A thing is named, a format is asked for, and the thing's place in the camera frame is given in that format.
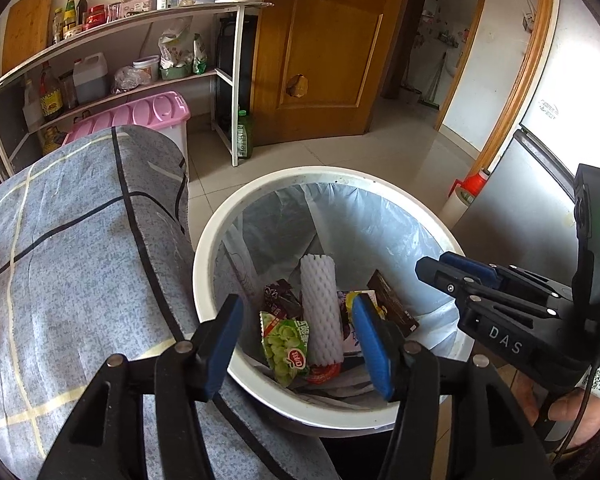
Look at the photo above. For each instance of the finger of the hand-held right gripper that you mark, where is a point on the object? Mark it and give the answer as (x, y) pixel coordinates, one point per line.
(472, 264)
(440, 275)

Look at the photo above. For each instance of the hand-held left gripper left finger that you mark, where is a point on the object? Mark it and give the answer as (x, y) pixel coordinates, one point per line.
(222, 345)

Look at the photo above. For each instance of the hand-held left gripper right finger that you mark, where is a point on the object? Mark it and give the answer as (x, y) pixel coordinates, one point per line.
(372, 350)

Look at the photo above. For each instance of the brown chocolate wrapper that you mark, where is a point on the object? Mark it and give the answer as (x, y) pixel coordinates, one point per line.
(392, 300)

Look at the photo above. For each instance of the light green grape candy packet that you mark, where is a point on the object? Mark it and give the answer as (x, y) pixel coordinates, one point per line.
(282, 345)

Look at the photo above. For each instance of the white foam net sleeve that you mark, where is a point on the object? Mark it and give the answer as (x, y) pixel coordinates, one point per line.
(320, 310)

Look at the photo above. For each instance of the white round trash bin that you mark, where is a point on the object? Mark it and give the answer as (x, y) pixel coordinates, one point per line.
(205, 280)

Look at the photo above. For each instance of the maroon foil wrapper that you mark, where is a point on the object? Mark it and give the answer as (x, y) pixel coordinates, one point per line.
(280, 300)

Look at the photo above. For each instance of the person's right hand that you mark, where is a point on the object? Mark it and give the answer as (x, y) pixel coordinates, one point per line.
(572, 417)

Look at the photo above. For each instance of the red and white thermos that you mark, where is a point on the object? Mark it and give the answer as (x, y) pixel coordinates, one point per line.
(467, 192)

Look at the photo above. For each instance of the translucent bin liner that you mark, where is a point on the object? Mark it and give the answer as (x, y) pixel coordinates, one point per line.
(380, 230)

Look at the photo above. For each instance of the grey checked blanket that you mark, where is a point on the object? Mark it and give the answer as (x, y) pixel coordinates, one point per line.
(80, 270)

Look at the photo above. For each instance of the grey refrigerator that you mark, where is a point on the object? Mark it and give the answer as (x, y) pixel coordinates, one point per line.
(555, 85)

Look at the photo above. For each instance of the green glass bottle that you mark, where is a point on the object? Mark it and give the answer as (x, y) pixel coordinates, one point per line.
(245, 135)

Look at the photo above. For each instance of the wooden door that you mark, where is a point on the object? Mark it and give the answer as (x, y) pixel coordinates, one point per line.
(320, 60)

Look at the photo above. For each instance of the pink lidded storage box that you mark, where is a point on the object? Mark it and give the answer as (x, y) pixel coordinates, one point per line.
(145, 110)

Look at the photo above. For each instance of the yellow cooking oil bottle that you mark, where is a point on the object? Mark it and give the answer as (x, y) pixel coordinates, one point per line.
(53, 141)

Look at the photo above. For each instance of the green bowl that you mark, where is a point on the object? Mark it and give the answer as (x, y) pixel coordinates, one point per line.
(175, 72)

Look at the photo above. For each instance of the crumpled clear plastic bag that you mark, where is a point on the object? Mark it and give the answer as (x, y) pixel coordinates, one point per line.
(127, 81)

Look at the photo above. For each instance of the white plastic tub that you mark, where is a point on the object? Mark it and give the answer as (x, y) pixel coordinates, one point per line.
(146, 69)

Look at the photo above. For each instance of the green seasoning packet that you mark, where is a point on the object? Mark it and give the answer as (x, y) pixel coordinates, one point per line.
(199, 55)

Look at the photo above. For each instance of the dark liquid jerrycan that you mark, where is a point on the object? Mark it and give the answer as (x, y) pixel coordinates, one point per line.
(91, 80)

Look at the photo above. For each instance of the dark sauce bottle yellow label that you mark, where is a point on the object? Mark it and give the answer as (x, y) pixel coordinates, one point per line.
(51, 95)

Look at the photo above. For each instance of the white plastic jug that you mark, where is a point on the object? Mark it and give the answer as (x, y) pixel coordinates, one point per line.
(31, 107)

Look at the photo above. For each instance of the white printed food bag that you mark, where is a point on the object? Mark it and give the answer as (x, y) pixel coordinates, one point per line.
(176, 42)

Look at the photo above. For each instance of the white curved shelf unit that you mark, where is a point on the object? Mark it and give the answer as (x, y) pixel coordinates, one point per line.
(130, 20)

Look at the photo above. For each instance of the red jars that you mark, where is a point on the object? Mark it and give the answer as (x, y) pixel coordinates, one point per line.
(96, 15)

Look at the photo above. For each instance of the small clear condiment bottle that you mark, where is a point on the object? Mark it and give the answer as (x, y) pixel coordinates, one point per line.
(58, 25)

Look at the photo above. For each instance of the yellow-label green cap bottle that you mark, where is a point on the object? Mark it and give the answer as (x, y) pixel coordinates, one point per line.
(69, 15)

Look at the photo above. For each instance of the dark glass bottle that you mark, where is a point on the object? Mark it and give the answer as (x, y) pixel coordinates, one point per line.
(82, 7)

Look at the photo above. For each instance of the wooden cutting board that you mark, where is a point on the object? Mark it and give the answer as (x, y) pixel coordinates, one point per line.
(27, 30)

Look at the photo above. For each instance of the wooden door frame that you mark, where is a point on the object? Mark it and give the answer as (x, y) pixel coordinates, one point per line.
(520, 85)

